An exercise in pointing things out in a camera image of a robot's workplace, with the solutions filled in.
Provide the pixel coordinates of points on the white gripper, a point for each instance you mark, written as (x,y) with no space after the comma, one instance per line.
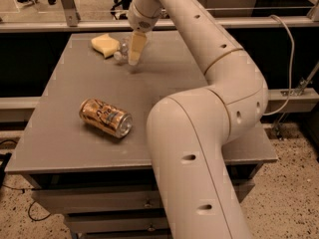
(140,20)

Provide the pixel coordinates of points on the clear plastic water bottle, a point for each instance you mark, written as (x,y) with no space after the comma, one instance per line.
(121,55)

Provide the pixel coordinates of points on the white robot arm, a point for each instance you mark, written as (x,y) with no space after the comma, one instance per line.
(186,131)

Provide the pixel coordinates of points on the yellow sponge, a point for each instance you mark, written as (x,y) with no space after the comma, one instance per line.
(105,44)

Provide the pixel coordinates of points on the black office chair base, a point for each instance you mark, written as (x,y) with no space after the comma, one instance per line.
(120,8)

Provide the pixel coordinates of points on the gold soda can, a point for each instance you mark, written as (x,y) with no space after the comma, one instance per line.
(108,118)

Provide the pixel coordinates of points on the grey drawer cabinet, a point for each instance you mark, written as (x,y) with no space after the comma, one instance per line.
(137,152)

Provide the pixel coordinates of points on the metal railing frame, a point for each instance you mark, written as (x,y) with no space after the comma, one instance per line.
(88,15)

